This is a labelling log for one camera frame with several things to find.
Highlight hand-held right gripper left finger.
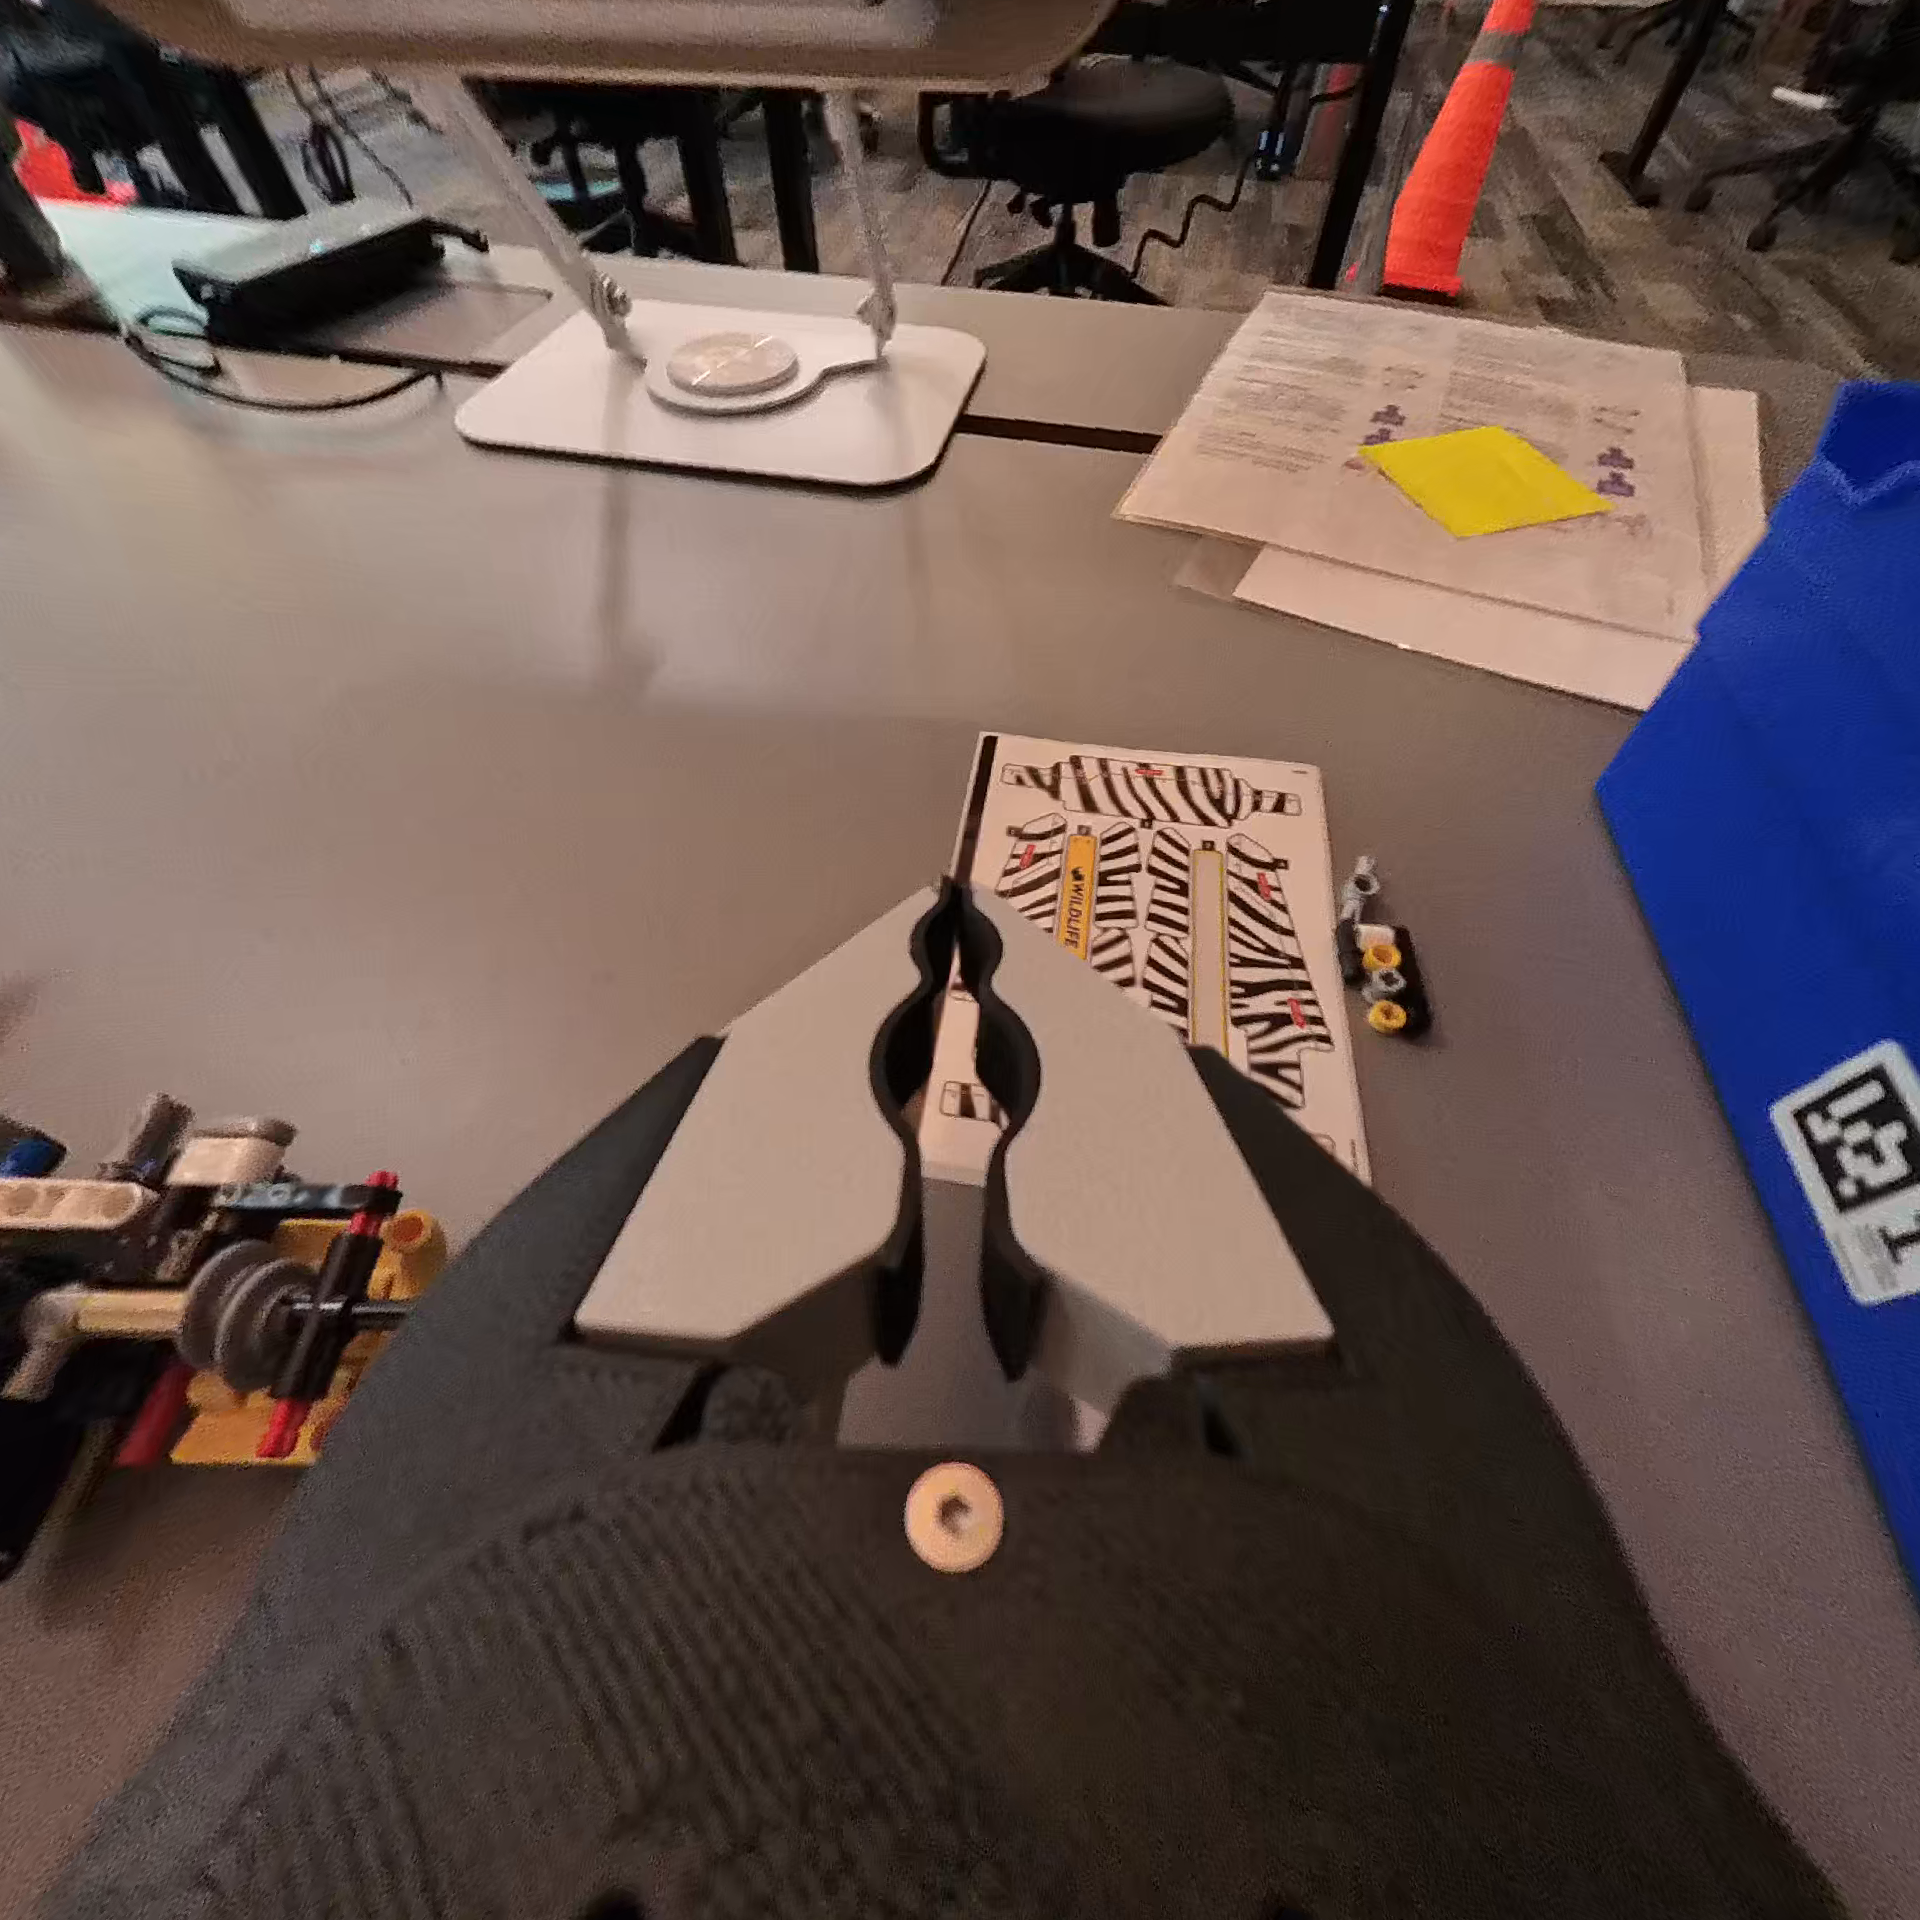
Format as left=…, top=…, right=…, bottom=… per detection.
left=572, top=884, right=963, bottom=1369

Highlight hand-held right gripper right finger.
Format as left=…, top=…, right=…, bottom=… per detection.
left=947, top=884, right=1340, bottom=1455

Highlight lego technic model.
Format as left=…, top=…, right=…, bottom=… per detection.
left=0, top=1094, right=447, bottom=1576

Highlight black lego beam yellow pins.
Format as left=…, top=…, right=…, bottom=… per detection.
left=1346, top=921, right=1436, bottom=1045

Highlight zebra striped sticker sheet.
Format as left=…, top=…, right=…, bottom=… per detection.
left=916, top=733, right=1373, bottom=1187

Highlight plain white paper sheet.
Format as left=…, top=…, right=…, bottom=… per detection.
left=1178, top=386, right=1769, bottom=710

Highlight silver book stand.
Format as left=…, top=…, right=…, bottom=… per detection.
left=104, top=0, right=1120, bottom=488

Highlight yellow sticky note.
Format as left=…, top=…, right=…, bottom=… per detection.
left=1356, top=427, right=1616, bottom=540

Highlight printed paper sheet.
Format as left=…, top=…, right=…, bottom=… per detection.
left=1118, top=293, right=1700, bottom=641

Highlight blue plastic bin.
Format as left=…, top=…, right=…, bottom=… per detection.
left=1595, top=381, right=1920, bottom=1596

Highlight black power adapter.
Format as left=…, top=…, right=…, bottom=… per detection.
left=171, top=210, right=452, bottom=348

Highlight orange traffic cone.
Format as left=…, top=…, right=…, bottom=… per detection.
left=1376, top=0, right=1540, bottom=298

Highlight black stool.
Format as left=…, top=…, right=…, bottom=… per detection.
left=921, top=61, right=1234, bottom=305

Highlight black office chair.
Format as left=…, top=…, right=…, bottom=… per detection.
left=1605, top=0, right=1920, bottom=260

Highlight black cable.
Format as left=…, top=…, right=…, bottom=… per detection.
left=123, top=308, right=454, bottom=416

